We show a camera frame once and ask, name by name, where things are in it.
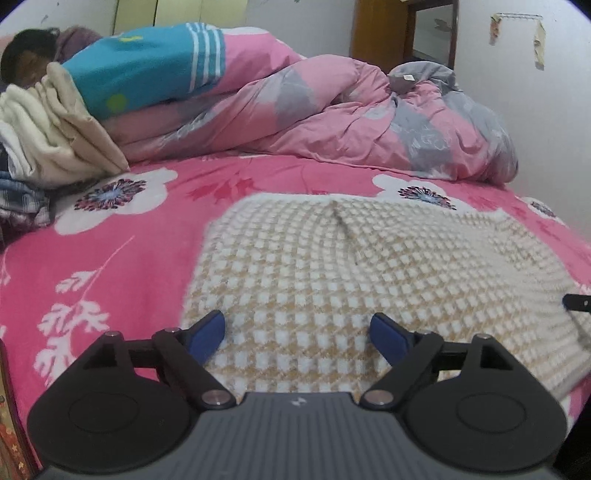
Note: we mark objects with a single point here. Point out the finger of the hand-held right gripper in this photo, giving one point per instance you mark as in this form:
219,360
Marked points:
579,302

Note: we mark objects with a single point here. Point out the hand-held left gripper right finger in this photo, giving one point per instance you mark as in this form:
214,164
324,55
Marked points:
388,339

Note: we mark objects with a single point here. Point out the metal wall hook rack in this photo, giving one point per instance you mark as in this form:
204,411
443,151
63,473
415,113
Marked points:
519,16

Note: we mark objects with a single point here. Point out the cream folded garment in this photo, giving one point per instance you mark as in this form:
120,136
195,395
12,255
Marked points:
78,124

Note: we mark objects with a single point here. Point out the blue striped blanket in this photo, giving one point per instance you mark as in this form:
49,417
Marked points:
147,69

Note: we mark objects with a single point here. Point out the small hanging cloth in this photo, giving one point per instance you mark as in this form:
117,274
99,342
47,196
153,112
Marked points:
495,27

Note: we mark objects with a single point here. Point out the white folded garment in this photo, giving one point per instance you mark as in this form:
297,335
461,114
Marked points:
32,138

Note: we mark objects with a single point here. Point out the long hanging cloth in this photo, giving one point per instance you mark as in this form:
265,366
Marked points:
539,44

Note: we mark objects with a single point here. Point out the blue denim garment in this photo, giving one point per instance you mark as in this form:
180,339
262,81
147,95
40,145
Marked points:
21,203

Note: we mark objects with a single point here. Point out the beige white checked coat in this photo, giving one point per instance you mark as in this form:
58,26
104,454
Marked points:
346,267

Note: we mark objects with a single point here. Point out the pink grey floral duvet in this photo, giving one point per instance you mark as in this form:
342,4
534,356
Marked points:
323,110

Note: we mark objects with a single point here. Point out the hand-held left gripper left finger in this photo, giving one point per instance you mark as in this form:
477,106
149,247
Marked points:
207,337

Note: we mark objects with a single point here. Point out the pale green wardrobe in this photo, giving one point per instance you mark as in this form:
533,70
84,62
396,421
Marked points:
184,14

